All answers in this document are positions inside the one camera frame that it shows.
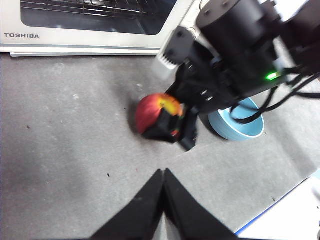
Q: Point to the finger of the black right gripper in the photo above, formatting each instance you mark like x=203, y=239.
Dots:
x=190, y=135
x=165, y=127

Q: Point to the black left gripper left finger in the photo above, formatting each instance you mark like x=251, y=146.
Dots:
x=140, y=215

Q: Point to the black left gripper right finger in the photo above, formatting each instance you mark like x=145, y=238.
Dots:
x=190, y=217

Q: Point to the red yellow apple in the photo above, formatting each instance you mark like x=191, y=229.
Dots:
x=150, y=110

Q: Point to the blue ribbed bowl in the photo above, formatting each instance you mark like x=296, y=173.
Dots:
x=225, y=130

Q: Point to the glass-window oven door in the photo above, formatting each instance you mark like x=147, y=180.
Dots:
x=75, y=37

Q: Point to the cream Toshiba toaster oven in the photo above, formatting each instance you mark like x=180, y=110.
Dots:
x=172, y=30

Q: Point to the pale grey right wrist camera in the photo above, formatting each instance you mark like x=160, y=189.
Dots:
x=162, y=68

